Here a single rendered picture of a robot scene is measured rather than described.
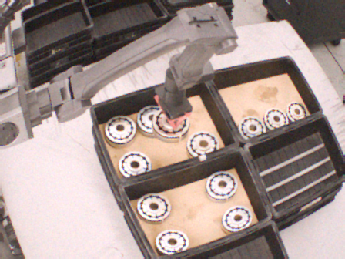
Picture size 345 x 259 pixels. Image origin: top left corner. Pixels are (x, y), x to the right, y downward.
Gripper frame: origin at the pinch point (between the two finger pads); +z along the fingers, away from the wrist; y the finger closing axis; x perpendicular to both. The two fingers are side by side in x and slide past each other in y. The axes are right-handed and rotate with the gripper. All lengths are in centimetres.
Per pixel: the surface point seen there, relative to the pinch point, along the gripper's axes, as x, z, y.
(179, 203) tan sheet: 3.1, 22.5, -15.1
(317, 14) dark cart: -150, 53, 75
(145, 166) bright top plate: 7.0, 19.2, -0.3
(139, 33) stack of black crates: -34, 63, 95
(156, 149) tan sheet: 0.3, 22.1, 5.7
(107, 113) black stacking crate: 10.6, 17.8, 21.6
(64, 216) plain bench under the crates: 40, 37, 0
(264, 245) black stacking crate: -14, 22, -45
